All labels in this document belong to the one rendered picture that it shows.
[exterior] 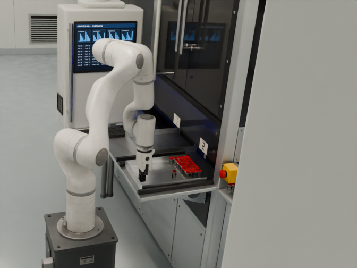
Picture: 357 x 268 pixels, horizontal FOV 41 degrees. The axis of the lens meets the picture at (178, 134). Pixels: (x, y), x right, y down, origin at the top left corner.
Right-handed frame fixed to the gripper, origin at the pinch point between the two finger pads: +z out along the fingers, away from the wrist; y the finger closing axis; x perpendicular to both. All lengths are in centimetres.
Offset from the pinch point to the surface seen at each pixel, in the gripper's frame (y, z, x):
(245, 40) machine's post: -12, -69, -38
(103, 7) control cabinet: 90, -63, -5
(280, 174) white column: -152, -92, 47
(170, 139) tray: 46, 4, -35
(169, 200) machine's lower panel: 39, 43, -35
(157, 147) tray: 37.3, 4.3, -23.3
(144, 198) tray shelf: -11.0, 4.5, 2.4
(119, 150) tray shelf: 38.7, 4.5, -1.1
